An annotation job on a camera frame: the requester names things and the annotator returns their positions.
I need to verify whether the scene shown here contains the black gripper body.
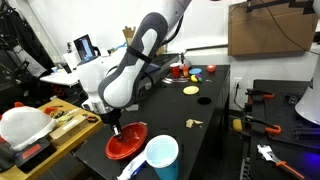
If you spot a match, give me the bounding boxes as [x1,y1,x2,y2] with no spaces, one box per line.
[100,109,121,133]

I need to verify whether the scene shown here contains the red plastic bowl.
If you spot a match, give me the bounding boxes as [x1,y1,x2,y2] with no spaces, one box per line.
[105,122,148,160]

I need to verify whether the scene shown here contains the white toothpaste tube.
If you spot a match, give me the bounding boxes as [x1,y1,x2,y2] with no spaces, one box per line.
[117,151,146,180]

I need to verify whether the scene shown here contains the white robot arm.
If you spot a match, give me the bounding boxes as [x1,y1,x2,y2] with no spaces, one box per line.
[76,0,192,139]

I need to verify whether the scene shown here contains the blue plastic cup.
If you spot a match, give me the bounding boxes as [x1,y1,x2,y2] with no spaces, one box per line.
[145,135,179,180]

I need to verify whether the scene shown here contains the silver fork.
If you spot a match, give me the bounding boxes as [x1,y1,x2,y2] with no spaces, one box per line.
[162,78,188,84]

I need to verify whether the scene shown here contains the laptop computer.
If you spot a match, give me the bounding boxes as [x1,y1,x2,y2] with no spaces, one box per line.
[73,34,101,66]

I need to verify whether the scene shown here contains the red plastic cup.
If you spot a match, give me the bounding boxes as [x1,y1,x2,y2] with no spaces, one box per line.
[170,63,180,78]

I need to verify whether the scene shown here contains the cream round disc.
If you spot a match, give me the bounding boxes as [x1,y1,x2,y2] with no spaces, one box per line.
[183,86,199,95]

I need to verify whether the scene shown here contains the orange sauce bottle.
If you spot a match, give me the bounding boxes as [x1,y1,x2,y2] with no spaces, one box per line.
[182,64,189,78]

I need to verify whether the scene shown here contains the yellow toy banana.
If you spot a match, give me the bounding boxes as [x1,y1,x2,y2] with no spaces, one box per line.
[190,75,198,82]

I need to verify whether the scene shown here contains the white cloth bundle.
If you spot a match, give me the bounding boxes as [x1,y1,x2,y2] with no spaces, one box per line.
[0,106,58,151]

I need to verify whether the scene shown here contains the grey kettle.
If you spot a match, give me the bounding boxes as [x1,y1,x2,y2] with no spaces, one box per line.
[180,53,192,69]

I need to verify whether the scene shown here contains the blue plate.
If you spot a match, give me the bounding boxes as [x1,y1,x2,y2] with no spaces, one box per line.
[189,68,202,75]

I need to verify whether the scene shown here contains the orange mug with egg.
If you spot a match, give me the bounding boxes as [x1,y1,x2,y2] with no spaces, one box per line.
[206,64,216,73]

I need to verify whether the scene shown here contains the cardboard board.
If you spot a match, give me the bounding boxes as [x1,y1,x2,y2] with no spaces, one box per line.
[228,0,318,56]

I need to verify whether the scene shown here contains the orange handled wrench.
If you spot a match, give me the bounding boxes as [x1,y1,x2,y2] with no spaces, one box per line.
[257,144,305,180]

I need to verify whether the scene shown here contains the orange handled clamp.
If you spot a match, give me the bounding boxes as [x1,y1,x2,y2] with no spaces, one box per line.
[232,115,282,135]

